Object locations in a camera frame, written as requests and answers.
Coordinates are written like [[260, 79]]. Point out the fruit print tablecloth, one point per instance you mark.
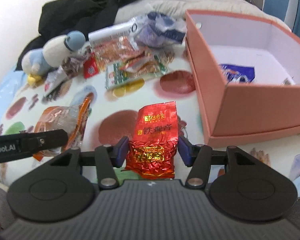
[[113, 112]]

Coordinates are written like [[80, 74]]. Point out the red spicy strip snack packet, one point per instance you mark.
[[136, 63]]

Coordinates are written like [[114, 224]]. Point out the black jacket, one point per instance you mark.
[[60, 17]]

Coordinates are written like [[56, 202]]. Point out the blue chair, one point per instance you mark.
[[276, 8]]

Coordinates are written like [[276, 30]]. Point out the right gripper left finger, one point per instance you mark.
[[108, 157]]

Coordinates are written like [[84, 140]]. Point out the blue white plush bird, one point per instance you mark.
[[36, 63]]

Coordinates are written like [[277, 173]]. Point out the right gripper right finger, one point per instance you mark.
[[198, 158]]

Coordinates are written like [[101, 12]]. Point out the red foil tea packet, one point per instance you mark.
[[154, 142]]

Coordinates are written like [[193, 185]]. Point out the orange clear snack bag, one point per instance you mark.
[[72, 119]]

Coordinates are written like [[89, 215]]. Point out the green bordered tofu snack packet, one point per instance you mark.
[[117, 78]]

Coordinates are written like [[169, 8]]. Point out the blue noodle snack packet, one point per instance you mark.
[[238, 74]]

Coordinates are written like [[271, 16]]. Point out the large clear spicy snack packet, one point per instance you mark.
[[121, 49]]

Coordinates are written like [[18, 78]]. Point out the small red snack packet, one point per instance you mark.
[[90, 67]]

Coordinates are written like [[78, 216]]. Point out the grey duvet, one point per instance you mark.
[[177, 8]]

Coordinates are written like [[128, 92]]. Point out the small silver packet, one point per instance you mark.
[[288, 82]]

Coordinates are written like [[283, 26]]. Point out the pink cardboard box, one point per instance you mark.
[[243, 113]]

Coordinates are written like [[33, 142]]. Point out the clear blue plastic bag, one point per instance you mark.
[[157, 30]]

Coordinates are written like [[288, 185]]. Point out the white cylindrical tube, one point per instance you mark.
[[113, 32]]

